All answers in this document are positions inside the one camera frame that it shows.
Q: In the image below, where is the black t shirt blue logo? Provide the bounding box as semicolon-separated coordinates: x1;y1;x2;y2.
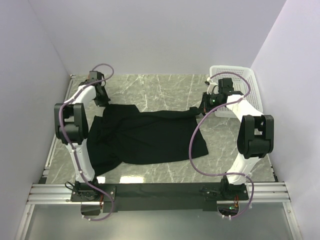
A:
86;104;209;176

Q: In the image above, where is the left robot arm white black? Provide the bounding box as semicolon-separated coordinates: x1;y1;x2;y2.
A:
54;70;110;183

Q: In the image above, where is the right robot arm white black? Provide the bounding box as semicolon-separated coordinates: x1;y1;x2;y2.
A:
198;78;274;200

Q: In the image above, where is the white plastic basket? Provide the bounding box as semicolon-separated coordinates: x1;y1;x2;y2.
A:
209;65;264;112

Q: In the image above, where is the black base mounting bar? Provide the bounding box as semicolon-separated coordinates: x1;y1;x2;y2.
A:
70;181;249;215

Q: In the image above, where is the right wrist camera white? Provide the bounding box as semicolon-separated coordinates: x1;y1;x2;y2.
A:
204;77;219;95

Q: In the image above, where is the aluminium frame rail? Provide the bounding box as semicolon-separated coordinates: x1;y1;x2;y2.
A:
17;74;302;240

